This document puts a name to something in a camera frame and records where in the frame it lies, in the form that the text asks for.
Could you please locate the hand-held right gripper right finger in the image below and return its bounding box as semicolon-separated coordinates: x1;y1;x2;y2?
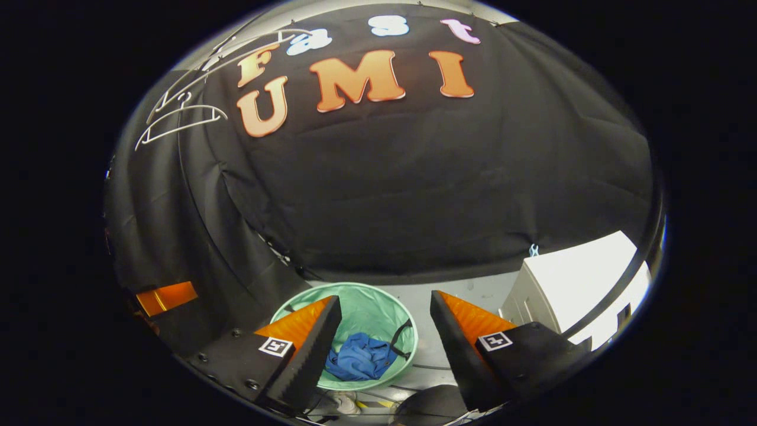
430;290;593;414

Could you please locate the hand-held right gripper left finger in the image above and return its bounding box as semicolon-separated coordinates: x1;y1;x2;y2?
188;295;344;416

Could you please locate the blue corduroy jacket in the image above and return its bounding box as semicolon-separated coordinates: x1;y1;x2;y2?
324;331;398;381

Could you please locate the green laundry hamper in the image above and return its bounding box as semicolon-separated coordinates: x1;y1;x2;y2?
269;282;419;391

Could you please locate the white plastic hanger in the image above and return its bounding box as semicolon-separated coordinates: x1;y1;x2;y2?
135;92;228;151
155;28;314;113

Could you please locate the white cabinet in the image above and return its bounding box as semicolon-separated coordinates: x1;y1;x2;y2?
500;231;651;351

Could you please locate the black backdrop cloth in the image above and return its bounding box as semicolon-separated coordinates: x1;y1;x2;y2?
103;3;657;356

